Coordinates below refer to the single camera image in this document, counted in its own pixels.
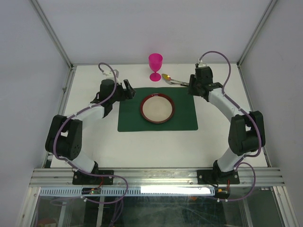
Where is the green placemat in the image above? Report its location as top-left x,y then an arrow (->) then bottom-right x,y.
117,87 -> 198,132

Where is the red rimmed cream plate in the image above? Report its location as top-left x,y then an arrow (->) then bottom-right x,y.
140,93 -> 175,124

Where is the gold bowl spoon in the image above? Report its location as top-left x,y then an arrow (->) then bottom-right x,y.
161,74 -> 177,84

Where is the silver fork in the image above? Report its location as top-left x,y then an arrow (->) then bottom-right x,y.
174,80 -> 189,87

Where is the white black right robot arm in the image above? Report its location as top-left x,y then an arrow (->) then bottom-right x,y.
188,66 -> 266,183

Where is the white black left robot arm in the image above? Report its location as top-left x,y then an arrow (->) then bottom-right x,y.
45,79 -> 135,184

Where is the pink plastic goblet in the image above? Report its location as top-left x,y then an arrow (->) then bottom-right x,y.
148,53 -> 163,82

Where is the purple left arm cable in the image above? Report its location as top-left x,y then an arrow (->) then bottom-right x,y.
47,62 -> 130,227

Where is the aluminium left frame post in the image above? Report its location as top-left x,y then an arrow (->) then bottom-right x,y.
29,0 -> 73,70

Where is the aluminium frame post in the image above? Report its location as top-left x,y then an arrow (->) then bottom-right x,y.
237,0 -> 278,68
29,0 -> 73,70

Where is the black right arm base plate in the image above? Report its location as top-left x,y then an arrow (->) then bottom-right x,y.
196,169 -> 240,187

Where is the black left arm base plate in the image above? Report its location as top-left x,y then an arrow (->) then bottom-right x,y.
72,170 -> 114,185

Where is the aluminium right frame post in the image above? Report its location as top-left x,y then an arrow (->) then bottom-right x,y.
237,0 -> 278,68

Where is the aluminium front rail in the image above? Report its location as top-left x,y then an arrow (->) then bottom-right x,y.
29,165 -> 285,187

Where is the white slotted cable duct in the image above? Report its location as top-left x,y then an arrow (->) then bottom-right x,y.
40,186 -> 215,197

